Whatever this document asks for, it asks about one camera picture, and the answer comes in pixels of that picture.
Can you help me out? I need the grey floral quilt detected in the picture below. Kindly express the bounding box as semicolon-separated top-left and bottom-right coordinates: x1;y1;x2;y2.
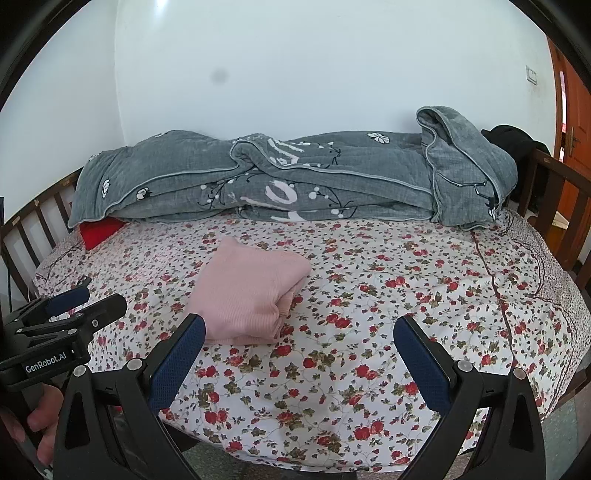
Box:
67;105;519;229

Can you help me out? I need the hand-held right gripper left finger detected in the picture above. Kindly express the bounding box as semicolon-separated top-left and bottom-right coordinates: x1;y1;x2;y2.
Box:
52;313;207;480

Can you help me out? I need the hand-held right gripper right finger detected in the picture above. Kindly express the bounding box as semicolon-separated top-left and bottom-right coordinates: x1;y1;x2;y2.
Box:
392;315;548;480

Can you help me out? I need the red floral bed sheet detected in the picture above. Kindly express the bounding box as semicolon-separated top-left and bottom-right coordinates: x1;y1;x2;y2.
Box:
34;208;578;474

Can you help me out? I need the orange wooden door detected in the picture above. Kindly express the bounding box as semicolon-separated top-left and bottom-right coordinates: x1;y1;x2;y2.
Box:
547;37;591;217

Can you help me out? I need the person's left hand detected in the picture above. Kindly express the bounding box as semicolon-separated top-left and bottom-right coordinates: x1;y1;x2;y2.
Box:
0;384;64;467

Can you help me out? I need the red pillow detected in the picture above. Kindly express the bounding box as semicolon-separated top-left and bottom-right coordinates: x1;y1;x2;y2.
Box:
79;217;126;250

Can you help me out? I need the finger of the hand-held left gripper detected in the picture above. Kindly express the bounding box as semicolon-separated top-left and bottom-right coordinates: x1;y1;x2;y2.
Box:
21;295;129;346
9;276;92;325

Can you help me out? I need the dark wooden footboard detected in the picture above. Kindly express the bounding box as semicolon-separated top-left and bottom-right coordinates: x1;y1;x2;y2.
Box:
517;148;591;287

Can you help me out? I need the black garment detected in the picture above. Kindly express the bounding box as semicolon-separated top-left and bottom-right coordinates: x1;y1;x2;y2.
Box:
480;124;552;185

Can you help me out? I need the pink knit sweater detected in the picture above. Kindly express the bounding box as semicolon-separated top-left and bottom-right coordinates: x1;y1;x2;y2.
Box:
187;236;312;346

